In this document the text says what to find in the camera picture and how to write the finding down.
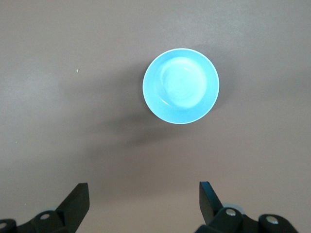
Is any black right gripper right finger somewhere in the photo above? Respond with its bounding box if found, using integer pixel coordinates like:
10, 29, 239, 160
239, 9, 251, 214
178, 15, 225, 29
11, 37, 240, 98
195, 181, 300, 233

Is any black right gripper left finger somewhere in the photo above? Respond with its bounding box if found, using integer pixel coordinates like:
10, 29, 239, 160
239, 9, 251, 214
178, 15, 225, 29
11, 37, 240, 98
0, 183, 91, 233

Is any blue plastic bowl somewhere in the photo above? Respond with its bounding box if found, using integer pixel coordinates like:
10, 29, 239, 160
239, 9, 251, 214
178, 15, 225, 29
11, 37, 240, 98
142, 48, 220, 125

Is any brown table mat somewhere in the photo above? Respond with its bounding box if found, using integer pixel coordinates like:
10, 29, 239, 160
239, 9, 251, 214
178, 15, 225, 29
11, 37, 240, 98
0, 0, 311, 233

